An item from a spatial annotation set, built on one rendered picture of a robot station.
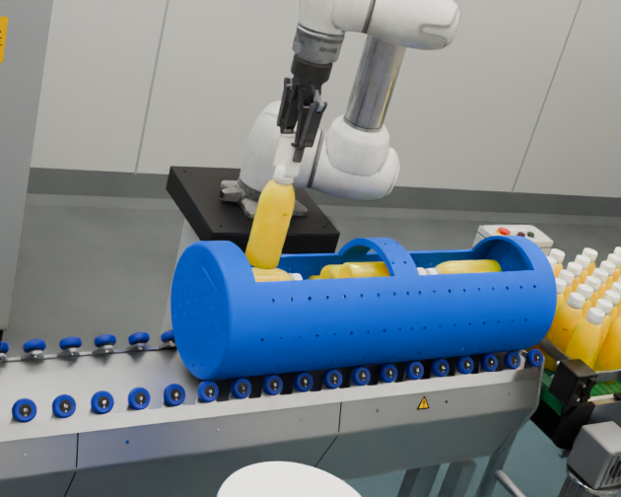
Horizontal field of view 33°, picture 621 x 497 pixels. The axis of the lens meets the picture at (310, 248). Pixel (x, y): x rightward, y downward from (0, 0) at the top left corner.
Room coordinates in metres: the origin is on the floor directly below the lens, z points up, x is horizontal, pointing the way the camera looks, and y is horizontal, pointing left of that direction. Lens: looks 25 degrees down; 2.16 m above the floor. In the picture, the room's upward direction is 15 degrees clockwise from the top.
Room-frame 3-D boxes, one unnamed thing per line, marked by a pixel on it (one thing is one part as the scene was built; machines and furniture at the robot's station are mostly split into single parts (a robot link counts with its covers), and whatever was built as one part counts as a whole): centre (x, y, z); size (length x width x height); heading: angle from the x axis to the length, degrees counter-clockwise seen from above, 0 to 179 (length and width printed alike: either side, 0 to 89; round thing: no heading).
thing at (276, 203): (1.90, 0.09, 1.31); 0.07 x 0.07 x 0.19
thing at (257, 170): (2.54, 0.14, 1.23); 0.18 x 0.16 x 0.22; 93
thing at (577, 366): (2.24, -0.70, 0.95); 0.10 x 0.07 x 0.10; 36
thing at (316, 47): (1.91, 0.09, 1.68); 0.09 x 0.09 x 0.06
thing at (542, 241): (2.73, -0.55, 1.05); 0.20 x 0.10 x 0.10; 126
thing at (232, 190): (2.53, 0.17, 1.10); 0.22 x 0.18 x 0.06; 127
